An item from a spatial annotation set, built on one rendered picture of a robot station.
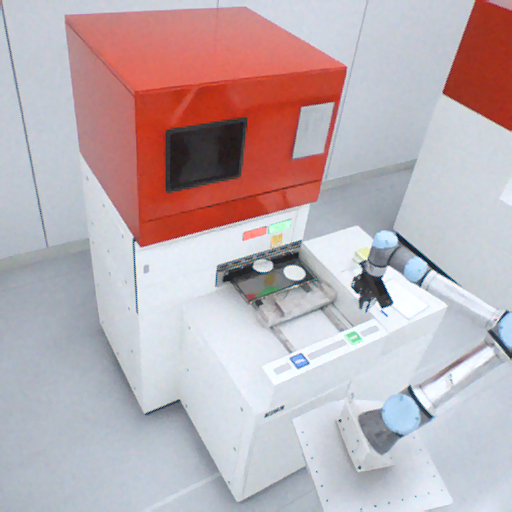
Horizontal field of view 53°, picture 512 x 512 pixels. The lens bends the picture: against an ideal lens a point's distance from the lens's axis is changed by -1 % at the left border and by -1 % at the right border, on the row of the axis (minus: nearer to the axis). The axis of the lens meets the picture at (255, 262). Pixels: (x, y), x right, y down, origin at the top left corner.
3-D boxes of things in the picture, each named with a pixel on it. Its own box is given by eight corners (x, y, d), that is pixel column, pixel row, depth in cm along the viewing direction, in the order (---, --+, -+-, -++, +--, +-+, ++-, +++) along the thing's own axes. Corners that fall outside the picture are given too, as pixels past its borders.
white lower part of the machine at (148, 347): (99, 331, 311) (86, 223, 258) (218, 292, 348) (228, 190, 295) (144, 423, 268) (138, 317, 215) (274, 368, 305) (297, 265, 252)
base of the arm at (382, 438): (389, 460, 174) (414, 446, 172) (369, 448, 165) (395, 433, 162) (372, 422, 185) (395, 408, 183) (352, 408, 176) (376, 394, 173)
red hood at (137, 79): (79, 152, 231) (63, 14, 193) (234, 126, 268) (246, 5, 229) (140, 249, 186) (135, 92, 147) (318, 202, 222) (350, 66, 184)
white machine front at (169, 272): (136, 312, 216) (132, 238, 190) (294, 261, 253) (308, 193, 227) (139, 317, 215) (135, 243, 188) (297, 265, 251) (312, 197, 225)
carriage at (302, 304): (255, 315, 219) (256, 311, 217) (323, 290, 235) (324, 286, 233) (265, 328, 214) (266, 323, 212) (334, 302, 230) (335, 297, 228)
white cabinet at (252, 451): (178, 408, 277) (181, 303, 224) (320, 348, 321) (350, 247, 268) (236, 514, 238) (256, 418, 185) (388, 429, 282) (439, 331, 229)
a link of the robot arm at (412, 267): (432, 267, 171) (404, 250, 176) (427, 260, 161) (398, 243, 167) (418, 287, 172) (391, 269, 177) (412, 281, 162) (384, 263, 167)
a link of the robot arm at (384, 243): (392, 247, 164) (370, 234, 168) (382, 272, 171) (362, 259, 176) (405, 238, 169) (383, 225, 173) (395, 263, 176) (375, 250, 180)
